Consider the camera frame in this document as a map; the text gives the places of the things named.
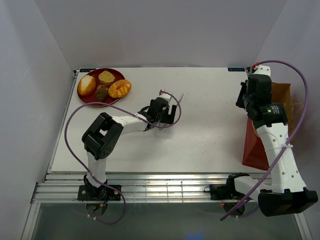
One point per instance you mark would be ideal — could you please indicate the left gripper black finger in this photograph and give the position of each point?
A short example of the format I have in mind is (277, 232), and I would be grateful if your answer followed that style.
(144, 111)
(170, 117)

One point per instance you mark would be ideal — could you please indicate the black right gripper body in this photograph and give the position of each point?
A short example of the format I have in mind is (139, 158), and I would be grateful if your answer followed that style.
(247, 98)

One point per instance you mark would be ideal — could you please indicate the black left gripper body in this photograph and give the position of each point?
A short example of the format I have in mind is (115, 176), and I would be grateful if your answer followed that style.
(163, 117)

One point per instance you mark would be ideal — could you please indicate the orange ring doughnut bread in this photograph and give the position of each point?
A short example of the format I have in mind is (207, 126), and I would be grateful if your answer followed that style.
(120, 88)

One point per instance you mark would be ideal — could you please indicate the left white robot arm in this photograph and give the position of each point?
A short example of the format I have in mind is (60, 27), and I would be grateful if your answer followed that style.
(103, 134)

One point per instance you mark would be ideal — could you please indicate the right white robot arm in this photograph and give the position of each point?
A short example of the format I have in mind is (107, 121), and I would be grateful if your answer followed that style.
(288, 193)

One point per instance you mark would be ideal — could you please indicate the tan sliced bread piece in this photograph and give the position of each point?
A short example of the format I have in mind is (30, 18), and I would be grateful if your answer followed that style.
(106, 78)

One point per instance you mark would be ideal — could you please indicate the white round bread roll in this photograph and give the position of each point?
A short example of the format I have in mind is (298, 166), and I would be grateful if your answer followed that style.
(86, 85)

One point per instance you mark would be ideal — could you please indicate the blue label sticker right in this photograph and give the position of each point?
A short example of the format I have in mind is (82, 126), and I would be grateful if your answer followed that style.
(236, 69)

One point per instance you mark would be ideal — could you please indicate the blue label sticker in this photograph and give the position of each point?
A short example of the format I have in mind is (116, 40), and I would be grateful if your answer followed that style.
(236, 69)
(86, 70)

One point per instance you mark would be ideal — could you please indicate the small brown chocolate croissant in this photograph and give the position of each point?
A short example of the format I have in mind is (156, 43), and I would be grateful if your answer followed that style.
(101, 92)

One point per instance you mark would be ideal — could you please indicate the red round plate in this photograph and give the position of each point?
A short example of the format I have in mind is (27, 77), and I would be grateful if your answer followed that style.
(95, 73)

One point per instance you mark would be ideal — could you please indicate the blue label sticker left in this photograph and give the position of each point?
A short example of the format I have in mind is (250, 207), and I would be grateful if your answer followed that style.
(86, 70)

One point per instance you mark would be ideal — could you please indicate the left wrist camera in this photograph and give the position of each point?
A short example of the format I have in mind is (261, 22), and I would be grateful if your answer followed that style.
(165, 96)

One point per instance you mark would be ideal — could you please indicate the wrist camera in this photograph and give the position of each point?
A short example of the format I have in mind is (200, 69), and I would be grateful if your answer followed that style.
(259, 69)
(165, 96)

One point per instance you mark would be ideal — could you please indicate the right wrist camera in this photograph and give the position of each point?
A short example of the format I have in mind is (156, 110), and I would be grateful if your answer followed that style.
(259, 69)

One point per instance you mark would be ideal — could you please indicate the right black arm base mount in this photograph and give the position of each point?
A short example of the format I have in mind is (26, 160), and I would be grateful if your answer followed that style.
(222, 192)

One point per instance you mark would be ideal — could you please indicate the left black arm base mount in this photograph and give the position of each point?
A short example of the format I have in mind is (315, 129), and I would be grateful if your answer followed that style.
(86, 193)

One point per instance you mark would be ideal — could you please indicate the aluminium rail frame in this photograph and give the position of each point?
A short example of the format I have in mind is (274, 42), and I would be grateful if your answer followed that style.
(163, 173)

